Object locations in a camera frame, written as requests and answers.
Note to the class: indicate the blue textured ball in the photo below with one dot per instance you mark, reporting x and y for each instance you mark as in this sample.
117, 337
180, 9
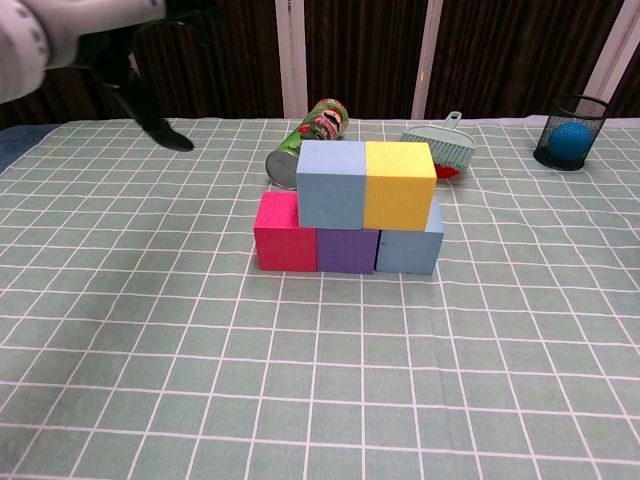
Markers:
570, 141

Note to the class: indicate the light blue foam cube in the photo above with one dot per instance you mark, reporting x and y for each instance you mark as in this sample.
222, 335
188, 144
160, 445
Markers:
330, 195
407, 252

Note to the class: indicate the purple foam cube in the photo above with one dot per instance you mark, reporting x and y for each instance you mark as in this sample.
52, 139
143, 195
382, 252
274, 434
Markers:
345, 250

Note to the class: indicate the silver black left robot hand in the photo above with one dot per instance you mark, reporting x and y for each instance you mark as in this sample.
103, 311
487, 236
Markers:
100, 30

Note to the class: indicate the yellow foam cube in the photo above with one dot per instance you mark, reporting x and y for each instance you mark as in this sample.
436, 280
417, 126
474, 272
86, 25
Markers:
397, 195

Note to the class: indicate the green Pringles can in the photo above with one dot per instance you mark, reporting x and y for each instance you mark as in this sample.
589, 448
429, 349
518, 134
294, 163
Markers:
325, 122

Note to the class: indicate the pink foam cube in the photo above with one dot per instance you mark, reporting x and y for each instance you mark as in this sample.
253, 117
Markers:
280, 245

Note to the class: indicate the dark blue table pad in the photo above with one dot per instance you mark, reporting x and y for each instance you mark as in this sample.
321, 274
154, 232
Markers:
15, 145

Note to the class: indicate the green checkered tablecloth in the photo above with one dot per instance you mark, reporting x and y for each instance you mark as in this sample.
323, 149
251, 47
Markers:
350, 375

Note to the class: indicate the red round disc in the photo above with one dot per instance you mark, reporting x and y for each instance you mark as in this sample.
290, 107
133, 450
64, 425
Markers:
446, 172

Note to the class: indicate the teal hand brush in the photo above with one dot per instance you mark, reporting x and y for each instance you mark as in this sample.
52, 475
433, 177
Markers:
450, 142

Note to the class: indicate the black mesh pen cup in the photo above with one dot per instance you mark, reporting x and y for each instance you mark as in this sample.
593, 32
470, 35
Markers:
560, 163

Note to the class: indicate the white frame post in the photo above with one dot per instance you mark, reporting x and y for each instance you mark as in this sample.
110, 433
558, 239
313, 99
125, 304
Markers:
427, 60
133, 62
612, 55
292, 60

